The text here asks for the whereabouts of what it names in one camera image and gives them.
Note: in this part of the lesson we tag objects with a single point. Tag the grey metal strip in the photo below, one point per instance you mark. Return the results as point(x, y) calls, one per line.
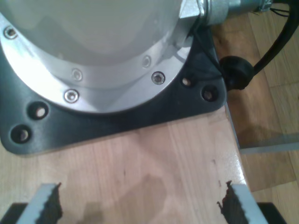
point(268, 147)

